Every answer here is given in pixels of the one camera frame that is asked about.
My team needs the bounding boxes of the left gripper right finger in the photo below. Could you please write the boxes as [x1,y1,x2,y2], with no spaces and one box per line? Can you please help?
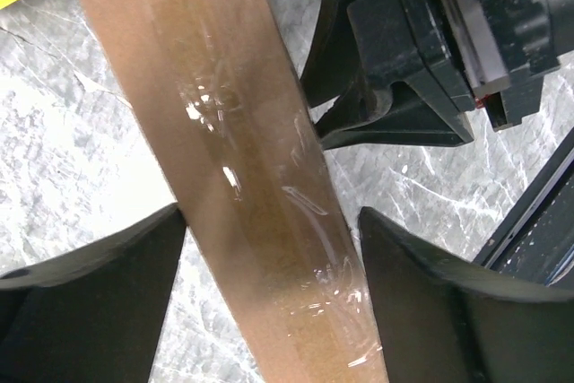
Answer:
[358,207,573,382]

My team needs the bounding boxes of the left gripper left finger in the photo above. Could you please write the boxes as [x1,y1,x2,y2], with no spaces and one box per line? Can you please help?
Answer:
[1,205,187,382]

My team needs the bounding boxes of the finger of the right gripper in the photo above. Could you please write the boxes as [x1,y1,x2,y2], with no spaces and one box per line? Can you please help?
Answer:
[300,0,359,108]

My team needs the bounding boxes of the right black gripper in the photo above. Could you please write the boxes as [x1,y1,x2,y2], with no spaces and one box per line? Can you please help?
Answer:
[315,0,561,150]

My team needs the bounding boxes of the brown cardboard express box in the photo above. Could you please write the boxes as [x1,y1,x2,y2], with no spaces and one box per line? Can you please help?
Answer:
[80,0,387,382]

